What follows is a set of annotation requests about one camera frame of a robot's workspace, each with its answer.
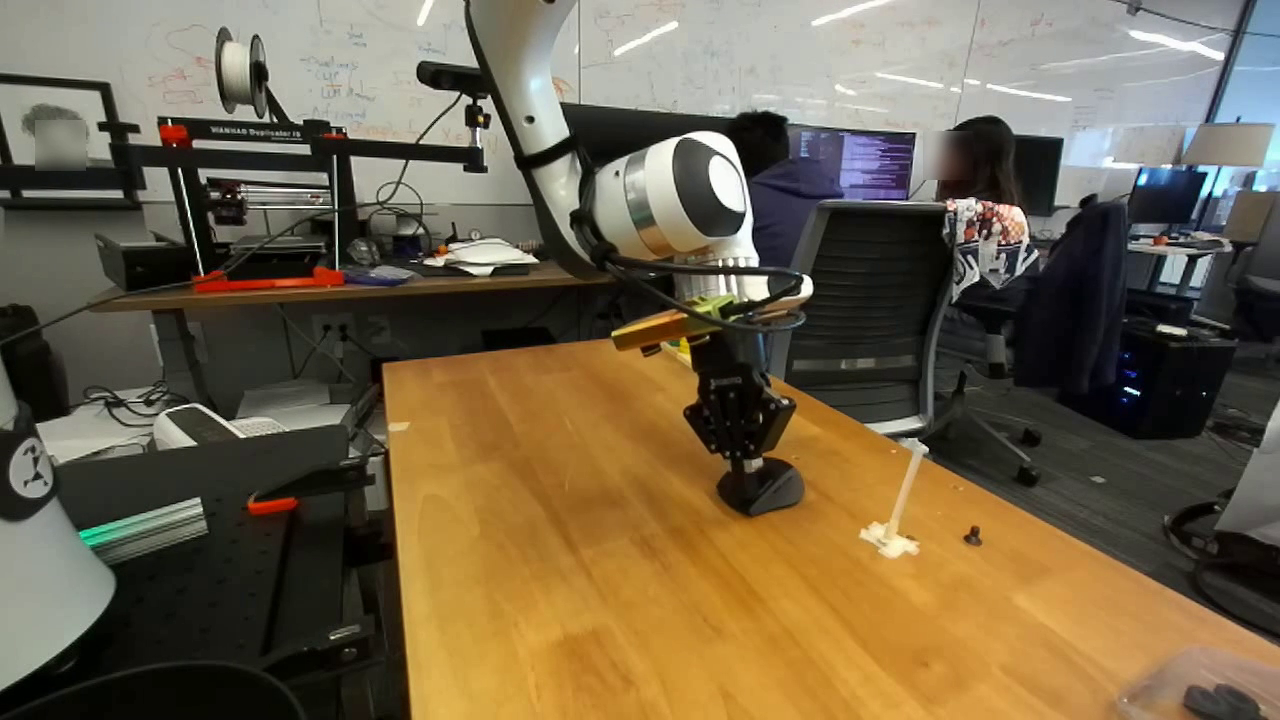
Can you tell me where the orange and black clamp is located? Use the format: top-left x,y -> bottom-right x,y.
246,462 -> 376,517

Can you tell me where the white lamp shade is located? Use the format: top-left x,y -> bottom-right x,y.
1181,121 -> 1277,169

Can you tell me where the black monitor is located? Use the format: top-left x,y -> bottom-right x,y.
1012,134 -> 1066,218
1126,166 -> 1210,227
558,102 -> 739,169

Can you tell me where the black computer mouse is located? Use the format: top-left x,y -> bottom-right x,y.
716,456 -> 806,518

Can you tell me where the white desk device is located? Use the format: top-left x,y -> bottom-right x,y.
153,402 -> 288,452

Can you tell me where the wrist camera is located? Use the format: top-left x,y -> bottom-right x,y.
612,294 -> 763,357

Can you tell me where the white filament spool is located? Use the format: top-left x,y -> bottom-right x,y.
214,26 -> 272,120

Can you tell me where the black computer tower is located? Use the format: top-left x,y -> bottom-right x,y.
1062,318 -> 1239,441

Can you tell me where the monitor with lit screen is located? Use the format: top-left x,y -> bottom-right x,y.
788,124 -> 919,203

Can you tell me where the office chair with dark jacket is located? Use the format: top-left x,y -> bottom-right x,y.
1012,198 -> 1133,403

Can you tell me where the aluminium rail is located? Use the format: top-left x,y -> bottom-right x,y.
78,496 -> 208,566

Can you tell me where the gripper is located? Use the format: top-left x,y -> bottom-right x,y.
684,333 -> 799,472

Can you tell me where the black and orange 3D printer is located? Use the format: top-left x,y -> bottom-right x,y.
94,116 -> 347,294

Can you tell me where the camera on mount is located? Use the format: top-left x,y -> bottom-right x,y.
416,60 -> 494,177

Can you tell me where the heap of white papers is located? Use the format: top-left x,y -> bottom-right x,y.
423,237 -> 542,279

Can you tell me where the person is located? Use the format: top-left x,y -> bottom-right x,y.
938,114 -> 1043,305
724,109 -> 847,271

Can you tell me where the white plastic printed part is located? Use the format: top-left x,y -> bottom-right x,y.
859,439 -> 932,560

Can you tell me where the wooden desk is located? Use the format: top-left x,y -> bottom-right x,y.
88,260 -> 613,409

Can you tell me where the clear plastic container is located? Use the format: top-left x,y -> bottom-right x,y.
1114,644 -> 1280,720

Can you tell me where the black picture frame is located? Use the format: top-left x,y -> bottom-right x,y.
0,72 -> 143,212

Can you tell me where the grey office chair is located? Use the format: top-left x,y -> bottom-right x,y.
768,198 -> 1044,489

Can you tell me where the black bag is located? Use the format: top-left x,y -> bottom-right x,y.
0,302 -> 72,423

